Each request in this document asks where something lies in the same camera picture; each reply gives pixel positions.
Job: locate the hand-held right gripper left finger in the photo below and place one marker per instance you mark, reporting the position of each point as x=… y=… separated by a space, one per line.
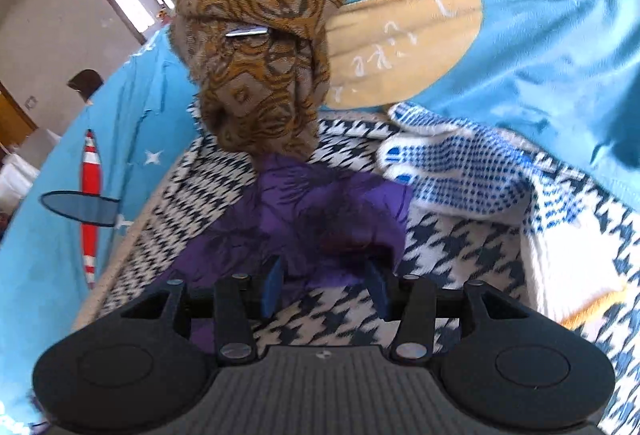
x=274 y=287

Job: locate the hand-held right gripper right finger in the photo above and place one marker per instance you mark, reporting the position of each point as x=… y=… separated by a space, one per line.
x=378 y=287

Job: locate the purple floral garment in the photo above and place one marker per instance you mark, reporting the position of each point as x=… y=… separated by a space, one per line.
x=310 y=215

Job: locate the white blue-dotted work glove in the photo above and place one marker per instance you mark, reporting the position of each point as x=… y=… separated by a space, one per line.
x=465 y=170

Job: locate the brown patterned garment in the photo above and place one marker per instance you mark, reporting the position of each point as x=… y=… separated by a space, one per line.
x=260 y=65

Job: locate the dark wooden chair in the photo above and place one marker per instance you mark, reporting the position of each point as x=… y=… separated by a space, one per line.
x=86 y=82

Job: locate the blue printed sofa cover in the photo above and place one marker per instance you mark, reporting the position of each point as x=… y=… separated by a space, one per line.
x=540 y=30

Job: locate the orange wooden door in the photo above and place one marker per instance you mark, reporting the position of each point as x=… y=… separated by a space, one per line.
x=15 y=120

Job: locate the wall light switch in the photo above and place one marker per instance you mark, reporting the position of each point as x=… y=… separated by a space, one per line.
x=31 y=102

